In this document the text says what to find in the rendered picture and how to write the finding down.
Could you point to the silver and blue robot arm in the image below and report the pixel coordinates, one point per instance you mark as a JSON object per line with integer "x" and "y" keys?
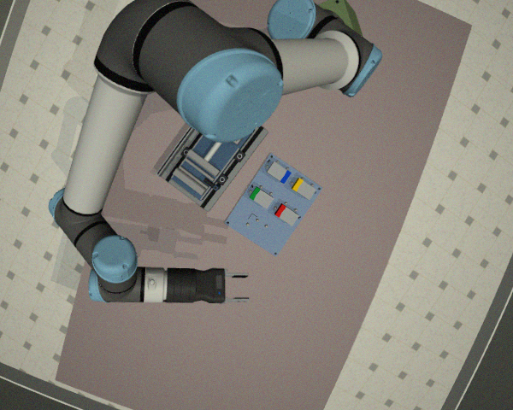
{"x": 223, "y": 81}

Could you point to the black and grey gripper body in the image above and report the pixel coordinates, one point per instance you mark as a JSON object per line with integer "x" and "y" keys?
{"x": 186, "y": 285}

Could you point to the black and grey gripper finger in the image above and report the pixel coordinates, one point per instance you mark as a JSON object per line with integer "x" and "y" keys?
{"x": 237, "y": 299}
{"x": 235, "y": 274}

